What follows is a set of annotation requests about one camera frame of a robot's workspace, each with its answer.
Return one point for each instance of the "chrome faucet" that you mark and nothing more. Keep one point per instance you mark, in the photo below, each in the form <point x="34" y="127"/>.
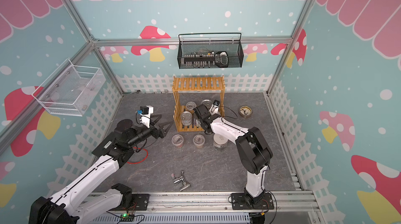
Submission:
<point x="181" y="179"/>

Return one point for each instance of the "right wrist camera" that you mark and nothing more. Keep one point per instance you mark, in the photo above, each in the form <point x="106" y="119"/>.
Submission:
<point x="214" y="109"/>

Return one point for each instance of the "white wire wall basket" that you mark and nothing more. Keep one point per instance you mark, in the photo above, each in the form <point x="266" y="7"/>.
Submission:
<point x="70" y="89"/>

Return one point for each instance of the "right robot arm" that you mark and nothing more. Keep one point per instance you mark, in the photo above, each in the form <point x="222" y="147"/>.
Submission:
<point x="253" y="149"/>

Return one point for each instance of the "black wire wall basket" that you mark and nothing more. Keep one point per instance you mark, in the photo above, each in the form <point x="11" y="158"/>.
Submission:
<point x="216" y="42"/>

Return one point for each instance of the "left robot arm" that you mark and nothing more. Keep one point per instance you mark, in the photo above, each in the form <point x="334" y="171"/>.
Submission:
<point x="68" y="206"/>

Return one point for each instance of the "round tin on floor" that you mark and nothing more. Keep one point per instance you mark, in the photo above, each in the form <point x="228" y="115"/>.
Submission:
<point x="245" y="111"/>

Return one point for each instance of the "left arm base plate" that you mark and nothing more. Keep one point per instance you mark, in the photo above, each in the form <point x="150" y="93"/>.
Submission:
<point x="133" y="202"/>

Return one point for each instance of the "clear tub red contents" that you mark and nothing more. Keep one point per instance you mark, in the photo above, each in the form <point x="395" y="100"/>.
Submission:
<point x="177" y="141"/>

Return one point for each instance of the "wooden two-tier shelf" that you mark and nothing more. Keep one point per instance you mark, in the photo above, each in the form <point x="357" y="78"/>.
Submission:
<point x="196" y="89"/>

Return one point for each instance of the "green circuit board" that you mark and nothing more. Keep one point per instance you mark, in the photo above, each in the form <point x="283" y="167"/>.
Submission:
<point x="126" y="218"/>

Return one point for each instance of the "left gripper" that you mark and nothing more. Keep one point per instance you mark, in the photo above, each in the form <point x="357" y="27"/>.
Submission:
<point x="161" y="133"/>

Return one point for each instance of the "rear tin can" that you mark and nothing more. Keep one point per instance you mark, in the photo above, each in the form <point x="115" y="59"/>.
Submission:
<point x="207" y="103"/>

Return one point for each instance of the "black items in basket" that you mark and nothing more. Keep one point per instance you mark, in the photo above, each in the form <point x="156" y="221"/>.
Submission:
<point x="209" y="60"/>

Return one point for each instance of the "green label tin can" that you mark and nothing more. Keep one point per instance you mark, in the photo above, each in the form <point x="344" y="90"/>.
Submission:
<point x="186" y="118"/>

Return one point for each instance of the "black flat box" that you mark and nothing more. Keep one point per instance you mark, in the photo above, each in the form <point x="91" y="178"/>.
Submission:
<point x="107" y="147"/>

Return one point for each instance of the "large white-lid seed jar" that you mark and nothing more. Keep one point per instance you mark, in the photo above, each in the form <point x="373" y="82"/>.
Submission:
<point x="220" y="142"/>

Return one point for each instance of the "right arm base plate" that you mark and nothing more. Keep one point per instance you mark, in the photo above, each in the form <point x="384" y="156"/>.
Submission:
<point x="244" y="201"/>

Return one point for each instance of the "clear tub orange contents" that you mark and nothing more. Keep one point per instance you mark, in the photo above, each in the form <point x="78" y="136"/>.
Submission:
<point x="199" y="141"/>

